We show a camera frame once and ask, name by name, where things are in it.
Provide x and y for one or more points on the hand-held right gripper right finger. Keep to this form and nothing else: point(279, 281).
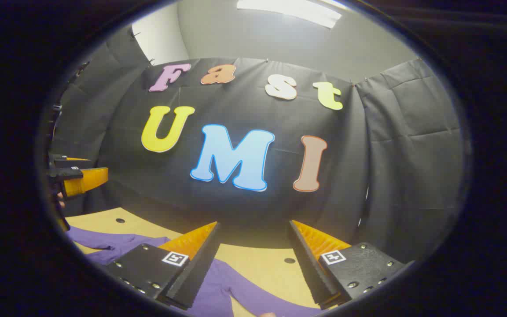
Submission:
point(313, 273)

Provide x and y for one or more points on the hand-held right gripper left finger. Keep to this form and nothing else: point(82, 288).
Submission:
point(192, 277)

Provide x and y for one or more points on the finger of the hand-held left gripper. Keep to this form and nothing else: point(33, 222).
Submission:
point(84, 180)
point(71, 162)

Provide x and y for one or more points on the purple button-up garment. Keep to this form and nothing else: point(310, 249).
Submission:
point(218, 290)

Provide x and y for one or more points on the black backdrop cloth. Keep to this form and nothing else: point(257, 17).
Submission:
point(236, 207)

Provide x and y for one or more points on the ceiling light panel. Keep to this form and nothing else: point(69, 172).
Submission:
point(293, 9)

